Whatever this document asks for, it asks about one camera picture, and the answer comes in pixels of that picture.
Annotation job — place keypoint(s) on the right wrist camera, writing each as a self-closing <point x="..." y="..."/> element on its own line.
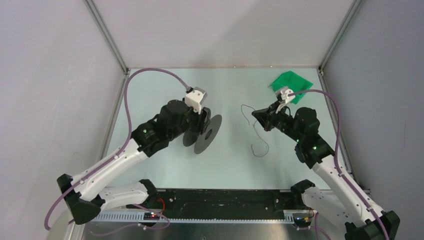
<point x="284" y="96"/>

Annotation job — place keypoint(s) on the green plastic bin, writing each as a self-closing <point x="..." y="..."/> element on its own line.
<point x="291" y="80"/>

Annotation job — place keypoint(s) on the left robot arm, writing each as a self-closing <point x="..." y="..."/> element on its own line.
<point x="87" y="194"/>

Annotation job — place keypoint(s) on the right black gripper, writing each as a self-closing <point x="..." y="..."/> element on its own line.
<point x="264" y="116"/>

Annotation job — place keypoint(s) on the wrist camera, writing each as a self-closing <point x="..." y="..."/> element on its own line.
<point x="194" y="98"/>
<point x="284" y="96"/>

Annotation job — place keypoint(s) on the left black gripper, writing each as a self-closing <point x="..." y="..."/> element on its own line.
<point x="200" y="126"/>

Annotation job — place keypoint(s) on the black cable spool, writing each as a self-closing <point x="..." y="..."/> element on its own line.
<point x="202" y="141"/>

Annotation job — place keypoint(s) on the right circuit board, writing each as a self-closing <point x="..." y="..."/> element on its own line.
<point x="302" y="222"/>

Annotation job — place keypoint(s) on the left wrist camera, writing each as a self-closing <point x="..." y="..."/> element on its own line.
<point x="194" y="98"/>

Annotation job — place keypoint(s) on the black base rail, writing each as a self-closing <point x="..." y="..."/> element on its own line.
<point x="224" y="204"/>

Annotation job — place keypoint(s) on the left circuit board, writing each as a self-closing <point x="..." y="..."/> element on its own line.
<point x="151" y="216"/>

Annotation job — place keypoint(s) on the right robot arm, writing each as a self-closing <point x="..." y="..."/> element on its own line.
<point x="354" y="213"/>

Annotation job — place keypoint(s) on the circuit board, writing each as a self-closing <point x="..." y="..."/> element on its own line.
<point x="302" y="222"/>
<point x="151" y="216"/>

